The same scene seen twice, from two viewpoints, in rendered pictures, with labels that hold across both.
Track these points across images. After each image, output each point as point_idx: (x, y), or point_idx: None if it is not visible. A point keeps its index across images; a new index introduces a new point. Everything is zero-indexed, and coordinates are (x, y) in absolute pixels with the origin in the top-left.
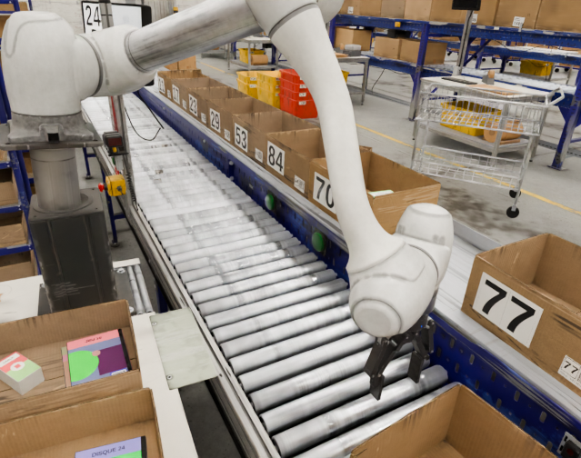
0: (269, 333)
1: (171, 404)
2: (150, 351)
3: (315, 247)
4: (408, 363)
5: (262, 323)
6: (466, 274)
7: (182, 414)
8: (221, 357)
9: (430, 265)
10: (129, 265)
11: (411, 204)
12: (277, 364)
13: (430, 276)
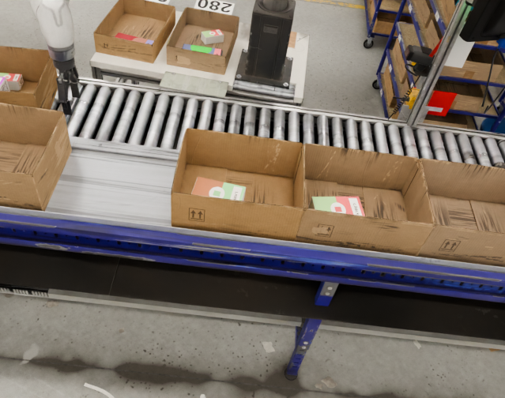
0: (171, 115)
1: (156, 69)
2: (198, 74)
3: None
4: None
5: (184, 118)
6: (93, 186)
7: (147, 69)
8: (171, 93)
9: (37, 3)
10: (295, 92)
11: (62, 0)
12: (145, 106)
13: (33, 1)
